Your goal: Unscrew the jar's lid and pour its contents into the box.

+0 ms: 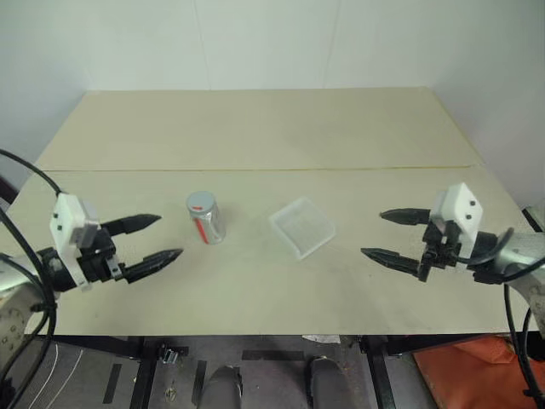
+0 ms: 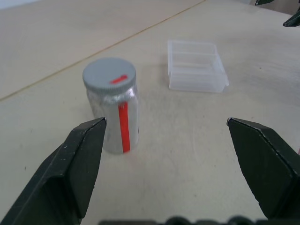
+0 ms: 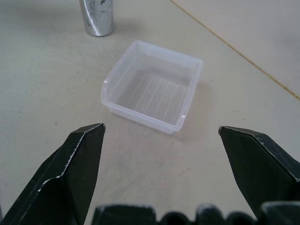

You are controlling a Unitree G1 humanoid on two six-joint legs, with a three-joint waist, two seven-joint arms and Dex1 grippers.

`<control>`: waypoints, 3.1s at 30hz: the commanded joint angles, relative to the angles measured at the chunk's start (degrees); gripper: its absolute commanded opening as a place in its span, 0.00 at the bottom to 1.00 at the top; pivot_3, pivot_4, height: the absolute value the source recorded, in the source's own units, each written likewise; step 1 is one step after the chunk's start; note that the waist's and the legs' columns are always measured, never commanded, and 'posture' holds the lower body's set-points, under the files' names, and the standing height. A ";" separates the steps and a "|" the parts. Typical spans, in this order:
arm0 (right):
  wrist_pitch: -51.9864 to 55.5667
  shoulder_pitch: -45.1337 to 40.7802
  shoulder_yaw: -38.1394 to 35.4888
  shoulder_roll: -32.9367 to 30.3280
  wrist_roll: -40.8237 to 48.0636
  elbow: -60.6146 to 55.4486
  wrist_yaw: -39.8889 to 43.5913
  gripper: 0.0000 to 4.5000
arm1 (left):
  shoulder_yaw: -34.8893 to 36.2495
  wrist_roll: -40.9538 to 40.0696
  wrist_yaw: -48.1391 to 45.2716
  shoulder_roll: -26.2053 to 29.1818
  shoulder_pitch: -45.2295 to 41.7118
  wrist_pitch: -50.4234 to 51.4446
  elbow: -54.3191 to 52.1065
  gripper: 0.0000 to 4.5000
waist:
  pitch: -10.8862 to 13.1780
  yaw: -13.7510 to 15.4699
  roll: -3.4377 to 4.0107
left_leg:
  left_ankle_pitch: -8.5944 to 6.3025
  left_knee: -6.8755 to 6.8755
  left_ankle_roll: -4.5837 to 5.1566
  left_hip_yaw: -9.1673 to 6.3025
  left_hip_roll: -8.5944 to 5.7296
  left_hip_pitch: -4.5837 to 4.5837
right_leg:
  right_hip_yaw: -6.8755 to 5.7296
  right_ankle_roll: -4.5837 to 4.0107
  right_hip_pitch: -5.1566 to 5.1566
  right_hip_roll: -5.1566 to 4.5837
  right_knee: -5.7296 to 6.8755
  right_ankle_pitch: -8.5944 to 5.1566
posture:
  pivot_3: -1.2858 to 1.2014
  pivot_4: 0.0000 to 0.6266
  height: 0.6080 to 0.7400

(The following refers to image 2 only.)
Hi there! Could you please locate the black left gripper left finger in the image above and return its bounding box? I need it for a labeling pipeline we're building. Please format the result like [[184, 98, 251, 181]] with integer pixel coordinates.
[[0, 117, 108, 225]]

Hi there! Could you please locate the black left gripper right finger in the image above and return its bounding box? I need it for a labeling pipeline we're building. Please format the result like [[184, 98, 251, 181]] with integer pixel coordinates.
[[226, 117, 300, 221]]

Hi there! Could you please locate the silver bottle with red stripe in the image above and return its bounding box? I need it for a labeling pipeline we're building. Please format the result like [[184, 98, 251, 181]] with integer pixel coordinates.
[[86, 84, 141, 156]]

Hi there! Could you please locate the clear plastic container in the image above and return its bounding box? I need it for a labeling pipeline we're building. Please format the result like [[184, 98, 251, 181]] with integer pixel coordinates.
[[166, 39, 230, 94]]

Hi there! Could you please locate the grey plastic jar lid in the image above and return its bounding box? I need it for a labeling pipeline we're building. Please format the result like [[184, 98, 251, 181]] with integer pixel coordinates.
[[82, 58, 137, 97]]

